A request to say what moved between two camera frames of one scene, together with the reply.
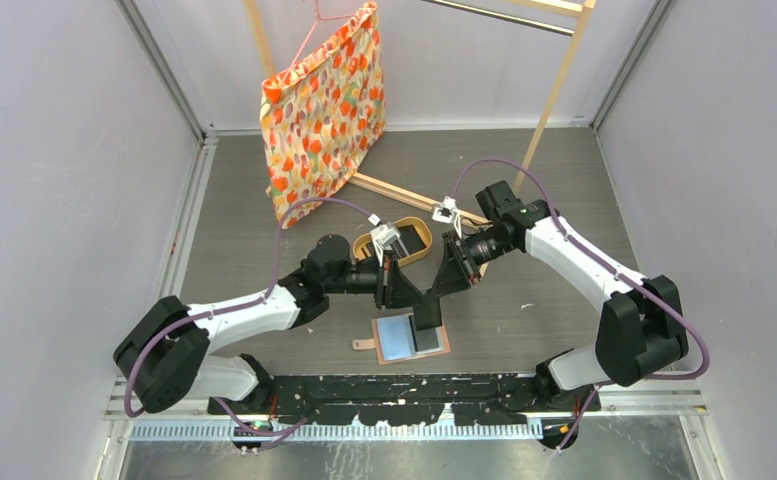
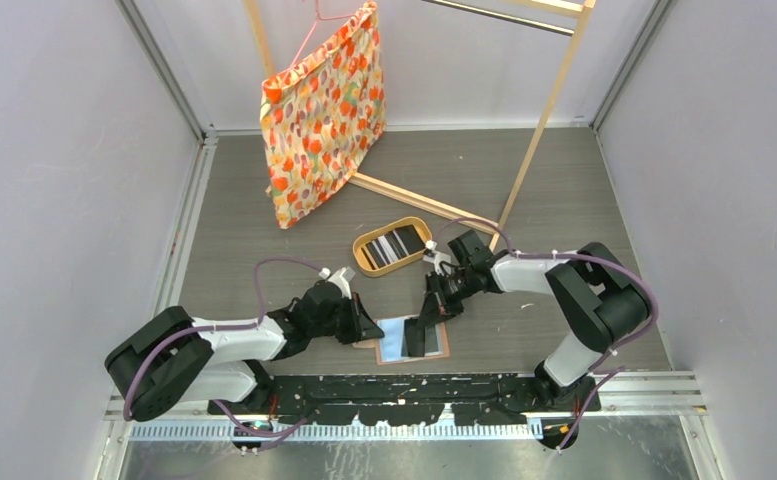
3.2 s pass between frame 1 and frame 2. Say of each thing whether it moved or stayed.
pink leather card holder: stayed
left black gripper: moved
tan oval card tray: stayed
